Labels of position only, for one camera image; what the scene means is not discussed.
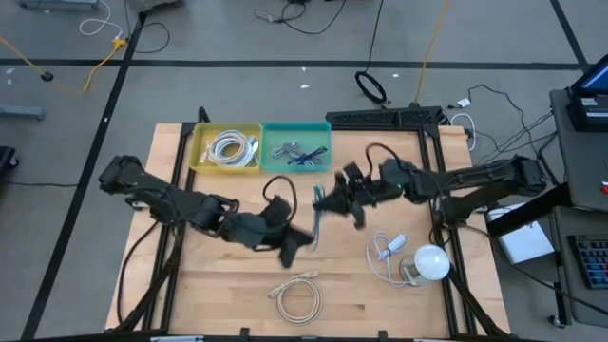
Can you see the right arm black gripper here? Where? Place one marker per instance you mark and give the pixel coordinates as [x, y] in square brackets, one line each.
[375, 192]

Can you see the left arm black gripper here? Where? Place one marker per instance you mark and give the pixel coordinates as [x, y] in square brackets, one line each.
[259, 230]

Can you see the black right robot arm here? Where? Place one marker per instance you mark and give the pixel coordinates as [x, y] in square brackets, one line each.
[475, 178]

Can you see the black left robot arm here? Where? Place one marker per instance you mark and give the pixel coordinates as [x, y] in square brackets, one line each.
[161, 199]

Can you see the teal plastic tray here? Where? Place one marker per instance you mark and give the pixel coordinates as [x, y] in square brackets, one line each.
[304, 135]

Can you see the black table clamp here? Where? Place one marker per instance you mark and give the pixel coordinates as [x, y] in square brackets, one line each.
[382, 335]
[244, 332]

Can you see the white globe lamp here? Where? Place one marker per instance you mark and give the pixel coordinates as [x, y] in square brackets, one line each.
[432, 262]

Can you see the yellow plastic tray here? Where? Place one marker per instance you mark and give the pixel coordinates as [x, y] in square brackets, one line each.
[199, 135]

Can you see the small white tag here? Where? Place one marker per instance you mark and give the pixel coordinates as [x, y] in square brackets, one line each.
[464, 102]

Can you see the black diagonal desk bar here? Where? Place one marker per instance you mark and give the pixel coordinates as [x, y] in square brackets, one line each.
[527, 214]

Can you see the white box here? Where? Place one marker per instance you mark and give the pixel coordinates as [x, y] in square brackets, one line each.
[525, 247]

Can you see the grey desk with keyboard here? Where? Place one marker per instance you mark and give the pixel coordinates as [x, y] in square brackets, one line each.
[584, 218]

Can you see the grey desk with laptop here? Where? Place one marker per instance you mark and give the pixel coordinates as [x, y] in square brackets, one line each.
[584, 166]

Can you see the black caster wheel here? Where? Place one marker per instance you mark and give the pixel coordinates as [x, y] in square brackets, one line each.
[556, 321]

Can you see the black backlit keyboard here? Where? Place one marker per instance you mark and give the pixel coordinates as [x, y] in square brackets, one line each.
[591, 261]

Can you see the black laptop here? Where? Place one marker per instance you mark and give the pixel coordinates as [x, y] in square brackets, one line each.
[589, 111]

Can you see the small red object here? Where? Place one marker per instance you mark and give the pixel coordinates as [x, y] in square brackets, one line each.
[604, 188]

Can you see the grey floor equipment base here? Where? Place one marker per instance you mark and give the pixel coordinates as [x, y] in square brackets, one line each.
[152, 4]

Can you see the black chair base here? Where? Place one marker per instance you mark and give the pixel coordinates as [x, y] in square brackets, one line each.
[5, 161]

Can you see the short grey metal foot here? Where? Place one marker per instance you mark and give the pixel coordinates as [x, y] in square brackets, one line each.
[21, 112]

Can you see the long grey metal foot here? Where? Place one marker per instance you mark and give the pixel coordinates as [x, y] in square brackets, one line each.
[57, 5]

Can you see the black perforated mount bar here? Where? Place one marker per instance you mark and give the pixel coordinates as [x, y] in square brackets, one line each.
[380, 116]

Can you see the black metal table frame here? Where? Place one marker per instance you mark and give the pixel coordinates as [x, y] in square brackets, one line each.
[167, 304]

